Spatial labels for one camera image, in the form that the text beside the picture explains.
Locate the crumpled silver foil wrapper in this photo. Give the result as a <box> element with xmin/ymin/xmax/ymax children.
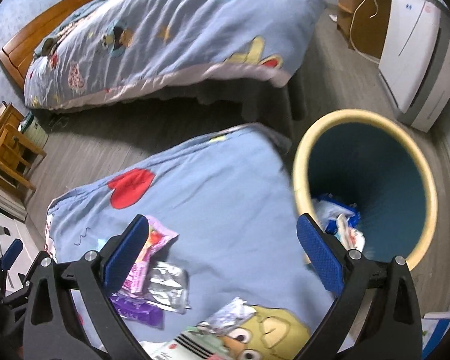
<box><xmin>197</xmin><ymin>297</ymin><xmax>256</xmax><ymax>336</ymax></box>

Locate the small green white bin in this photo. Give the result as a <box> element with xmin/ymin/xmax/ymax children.
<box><xmin>17</xmin><ymin>111</ymin><xmax>49</xmax><ymax>149</ymax></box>

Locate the purple snack packet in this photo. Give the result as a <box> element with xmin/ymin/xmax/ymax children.
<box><xmin>109</xmin><ymin>294</ymin><xmax>164</xmax><ymax>329</ymax></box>

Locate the blue cartoon quilt on bed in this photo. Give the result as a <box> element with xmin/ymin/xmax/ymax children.
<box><xmin>23</xmin><ymin>0</ymin><xmax>326</xmax><ymax>111</ymax></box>

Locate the wooden bed headboard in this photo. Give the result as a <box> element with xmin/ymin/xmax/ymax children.
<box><xmin>0</xmin><ymin>0</ymin><xmax>92</xmax><ymax>94</ymax></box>

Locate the white charging cable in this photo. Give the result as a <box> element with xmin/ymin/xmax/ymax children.
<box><xmin>348</xmin><ymin>0</ymin><xmax>386</xmax><ymax>65</ymax></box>

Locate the wooden tv cabinet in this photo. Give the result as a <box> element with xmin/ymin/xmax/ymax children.
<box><xmin>337</xmin><ymin>0</ymin><xmax>392</xmax><ymax>59</ymax></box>

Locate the wooden stool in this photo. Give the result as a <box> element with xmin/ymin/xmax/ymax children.
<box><xmin>0</xmin><ymin>104</ymin><xmax>47</xmax><ymax>201</ymax></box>

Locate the yellow teal trash bin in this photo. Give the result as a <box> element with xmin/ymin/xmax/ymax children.
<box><xmin>292</xmin><ymin>109</ymin><xmax>438</xmax><ymax>270</ymax></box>

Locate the silver foil bag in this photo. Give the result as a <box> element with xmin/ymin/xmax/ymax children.
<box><xmin>144</xmin><ymin>262</ymin><xmax>189</xmax><ymax>314</ymax></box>

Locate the white striped package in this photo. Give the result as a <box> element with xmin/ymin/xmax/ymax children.
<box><xmin>139</xmin><ymin>328</ymin><xmax>232</xmax><ymax>360</ymax></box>

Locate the white air purifier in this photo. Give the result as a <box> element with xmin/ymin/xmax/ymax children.
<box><xmin>379</xmin><ymin>0</ymin><xmax>450</xmax><ymax>133</ymax></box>

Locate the pink purple snack wrapper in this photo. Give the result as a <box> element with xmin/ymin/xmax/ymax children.
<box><xmin>121</xmin><ymin>215</ymin><xmax>179</xmax><ymax>297</ymax></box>

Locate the blue cartoon pillow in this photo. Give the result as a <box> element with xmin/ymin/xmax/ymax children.
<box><xmin>45</xmin><ymin>126</ymin><xmax>333</xmax><ymax>343</ymax></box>

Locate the white blue trash in bin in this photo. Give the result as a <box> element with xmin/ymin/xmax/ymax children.
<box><xmin>312</xmin><ymin>194</ymin><xmax>366</xmax><ymax>252</ymax></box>

